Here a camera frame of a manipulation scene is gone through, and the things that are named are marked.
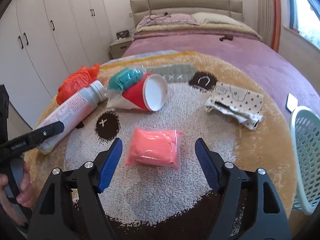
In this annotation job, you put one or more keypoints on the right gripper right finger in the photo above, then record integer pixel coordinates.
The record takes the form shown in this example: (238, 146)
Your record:
(264, 215)

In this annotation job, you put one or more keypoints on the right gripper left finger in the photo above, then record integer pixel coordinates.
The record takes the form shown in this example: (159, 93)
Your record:
(53, 215)

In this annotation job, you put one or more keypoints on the clear plastic bottle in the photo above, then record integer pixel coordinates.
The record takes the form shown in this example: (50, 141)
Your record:
(73, 111)

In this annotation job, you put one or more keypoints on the red plastic bag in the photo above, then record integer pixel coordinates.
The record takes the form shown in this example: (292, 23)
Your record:
(76, 81)

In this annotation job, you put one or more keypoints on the dotted paper wrapper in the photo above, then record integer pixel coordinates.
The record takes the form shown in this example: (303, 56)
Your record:
(242, 104)

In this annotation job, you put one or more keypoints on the pink packet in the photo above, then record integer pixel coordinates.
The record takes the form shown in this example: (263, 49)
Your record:
(155, 147)

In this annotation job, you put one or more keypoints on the person's left hand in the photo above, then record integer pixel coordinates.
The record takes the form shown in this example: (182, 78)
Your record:
(16, 192)

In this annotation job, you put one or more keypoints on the light green laundry basket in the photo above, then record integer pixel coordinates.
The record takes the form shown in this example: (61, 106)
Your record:
(304, 128)

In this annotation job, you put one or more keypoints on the black remote on bed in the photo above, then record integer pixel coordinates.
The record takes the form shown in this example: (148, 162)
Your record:
(292, 103)

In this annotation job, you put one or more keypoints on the white built-in wardrobe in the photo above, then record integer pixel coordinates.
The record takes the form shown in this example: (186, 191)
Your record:
(42, 42)

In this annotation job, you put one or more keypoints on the teal packet in plastic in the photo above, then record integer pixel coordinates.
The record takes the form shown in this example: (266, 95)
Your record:
(126, 78)

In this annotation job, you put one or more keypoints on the panda pattern round rug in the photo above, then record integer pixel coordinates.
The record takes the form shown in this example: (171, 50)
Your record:
(179, 204)

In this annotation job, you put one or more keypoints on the red white paper cup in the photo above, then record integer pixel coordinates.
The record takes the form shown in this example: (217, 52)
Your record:
(148, 94)

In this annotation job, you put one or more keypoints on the beige nightstand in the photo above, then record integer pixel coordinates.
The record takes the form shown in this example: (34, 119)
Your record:
(119, 47)

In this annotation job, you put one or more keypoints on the dark object on bed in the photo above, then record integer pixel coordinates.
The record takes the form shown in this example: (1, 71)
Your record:
(227, 37)

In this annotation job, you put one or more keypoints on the bed with purple cover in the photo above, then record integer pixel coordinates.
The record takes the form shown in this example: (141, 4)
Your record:
(246, 52)

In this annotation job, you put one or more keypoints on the white patterned pillow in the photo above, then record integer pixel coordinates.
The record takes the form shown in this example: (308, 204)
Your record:
(205, 18)

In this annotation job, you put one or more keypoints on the pink pillow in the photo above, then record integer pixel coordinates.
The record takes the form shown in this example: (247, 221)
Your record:
(166, 19)

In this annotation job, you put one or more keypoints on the beige padded headboard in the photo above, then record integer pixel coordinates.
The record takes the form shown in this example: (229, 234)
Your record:
(141, 8)

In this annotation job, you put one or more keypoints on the beige orange left curtain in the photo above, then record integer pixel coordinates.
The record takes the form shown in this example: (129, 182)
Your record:
(269, 22)

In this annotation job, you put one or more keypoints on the picture frame on nightstand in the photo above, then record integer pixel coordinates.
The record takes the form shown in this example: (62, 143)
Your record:
(123, 34)

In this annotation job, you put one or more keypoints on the window with dark frame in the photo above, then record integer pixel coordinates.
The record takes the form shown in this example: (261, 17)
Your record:
(304, 19)

